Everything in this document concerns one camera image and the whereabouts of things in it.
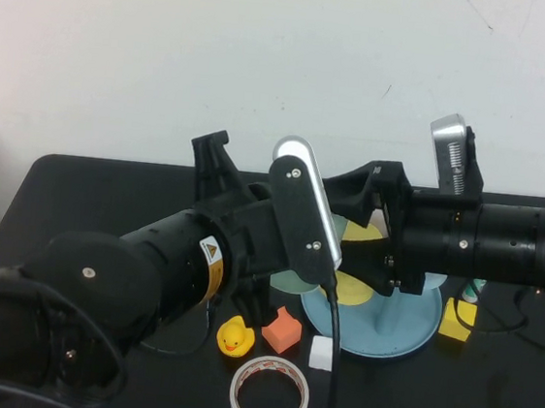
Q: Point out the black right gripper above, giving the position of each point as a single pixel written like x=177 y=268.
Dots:
x=435 y=235

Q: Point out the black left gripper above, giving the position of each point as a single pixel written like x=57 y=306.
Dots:
x=255 y=231

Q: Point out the pale green plastic cup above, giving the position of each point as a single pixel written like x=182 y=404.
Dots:
x=288 y=282

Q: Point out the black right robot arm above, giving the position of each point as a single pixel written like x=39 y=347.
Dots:
x=526 y=245

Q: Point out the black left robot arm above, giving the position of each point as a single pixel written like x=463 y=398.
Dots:
x=98 y=288

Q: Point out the yellow plastic cup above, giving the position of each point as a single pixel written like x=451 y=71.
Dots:
x=354 y=288

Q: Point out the blue cup stand with pegs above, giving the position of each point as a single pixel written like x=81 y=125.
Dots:
x=385 y=333

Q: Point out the yellow rubber duck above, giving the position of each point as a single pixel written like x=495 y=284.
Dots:
x=235 y=339

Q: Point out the orange foam cube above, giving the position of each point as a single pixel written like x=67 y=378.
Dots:
x=280 y=334

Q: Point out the white green glue stick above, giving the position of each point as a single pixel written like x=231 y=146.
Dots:
x=473 y=292

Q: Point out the yellow foam cube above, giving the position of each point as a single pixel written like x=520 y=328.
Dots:
x=455 y=325

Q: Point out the white foam cube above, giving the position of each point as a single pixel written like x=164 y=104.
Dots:
x=320 y=354

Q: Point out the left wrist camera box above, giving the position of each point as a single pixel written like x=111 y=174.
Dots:
x=301 y=207

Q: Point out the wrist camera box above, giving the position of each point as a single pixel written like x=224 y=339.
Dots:
x=301 y=207
x=455 y=155

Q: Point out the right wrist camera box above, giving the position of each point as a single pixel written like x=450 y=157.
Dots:
x=455 y=155

